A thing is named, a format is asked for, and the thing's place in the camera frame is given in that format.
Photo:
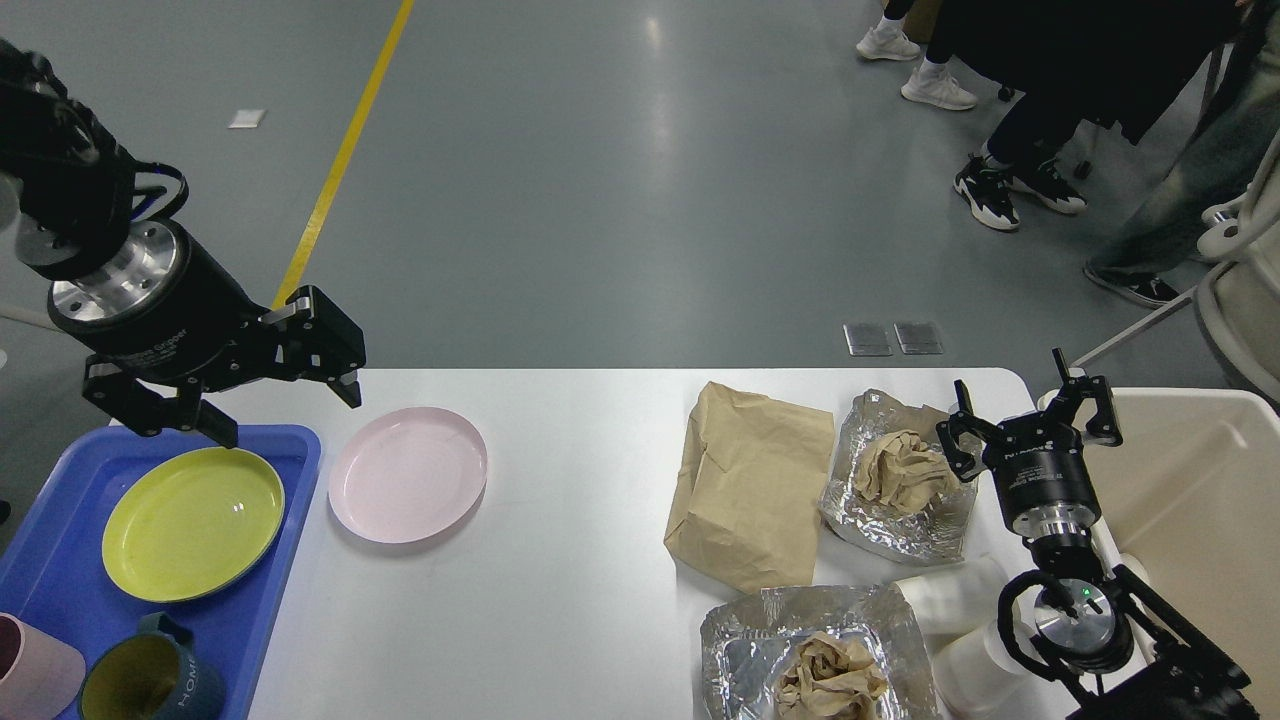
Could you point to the white chair right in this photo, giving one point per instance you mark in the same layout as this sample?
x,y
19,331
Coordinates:
x,y
1237,300

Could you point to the dark green mug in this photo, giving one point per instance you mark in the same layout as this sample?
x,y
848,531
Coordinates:
x,y
154,674

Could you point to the person in jeans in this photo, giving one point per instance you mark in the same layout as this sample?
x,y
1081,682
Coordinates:
x,y
1215,166

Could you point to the beige plastic bin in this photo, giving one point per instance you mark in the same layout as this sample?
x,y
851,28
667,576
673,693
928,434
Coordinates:
x,y
1192,493

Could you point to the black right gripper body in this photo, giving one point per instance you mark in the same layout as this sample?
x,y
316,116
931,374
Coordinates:
x,y
1040,478

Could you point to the lower crumpled brown paper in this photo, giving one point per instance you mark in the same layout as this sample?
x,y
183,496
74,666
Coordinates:
x,y
830,679

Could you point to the crumpled brown paper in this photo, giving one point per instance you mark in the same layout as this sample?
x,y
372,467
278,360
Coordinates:
x,y
901,471
830,679

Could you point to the brown paper bag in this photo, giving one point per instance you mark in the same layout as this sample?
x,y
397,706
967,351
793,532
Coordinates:
x,y
745,507

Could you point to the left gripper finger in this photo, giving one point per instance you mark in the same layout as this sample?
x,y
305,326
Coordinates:
x,y
314,340
125,399

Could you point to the blue plastic tray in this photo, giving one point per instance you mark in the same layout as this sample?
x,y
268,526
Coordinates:
x,y
52,575

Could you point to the pink cup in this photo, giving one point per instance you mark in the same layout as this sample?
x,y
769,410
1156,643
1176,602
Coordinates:
x,y
40,675

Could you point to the foil sheet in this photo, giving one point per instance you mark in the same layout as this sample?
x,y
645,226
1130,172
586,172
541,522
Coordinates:
x,y
747,644
934,536

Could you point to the lower white paper cup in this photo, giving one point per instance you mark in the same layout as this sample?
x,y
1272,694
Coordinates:
x,y
975,674

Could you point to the upper crumpled brown paper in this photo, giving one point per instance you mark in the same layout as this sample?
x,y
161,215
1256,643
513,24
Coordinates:
x,y
901,471

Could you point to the upper white paper cup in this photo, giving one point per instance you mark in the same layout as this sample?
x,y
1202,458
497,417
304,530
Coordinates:
x,y
957,599

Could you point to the lower foil sheet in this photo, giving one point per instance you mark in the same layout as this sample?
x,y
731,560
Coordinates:
x,y
747,644

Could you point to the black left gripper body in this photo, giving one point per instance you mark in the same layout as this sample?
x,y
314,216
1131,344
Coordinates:
x,y
164,312

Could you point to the pink plate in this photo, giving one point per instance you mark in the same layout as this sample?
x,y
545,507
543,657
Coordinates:
x,y
408,475

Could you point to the white paper cup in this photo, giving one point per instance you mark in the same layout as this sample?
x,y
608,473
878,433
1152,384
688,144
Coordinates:
x,y
957,599
975,674

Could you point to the yellow plate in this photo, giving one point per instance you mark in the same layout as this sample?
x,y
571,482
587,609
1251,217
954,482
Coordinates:
x,y
193,525

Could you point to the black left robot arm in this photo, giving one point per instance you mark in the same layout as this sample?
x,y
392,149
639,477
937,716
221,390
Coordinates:
x,y
71,193

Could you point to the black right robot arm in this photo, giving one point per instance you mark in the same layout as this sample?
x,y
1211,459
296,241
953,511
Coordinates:
x,y
1118,647

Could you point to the upper foil sheet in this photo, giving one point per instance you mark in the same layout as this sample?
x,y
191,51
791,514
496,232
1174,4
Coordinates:
x,y
934,536

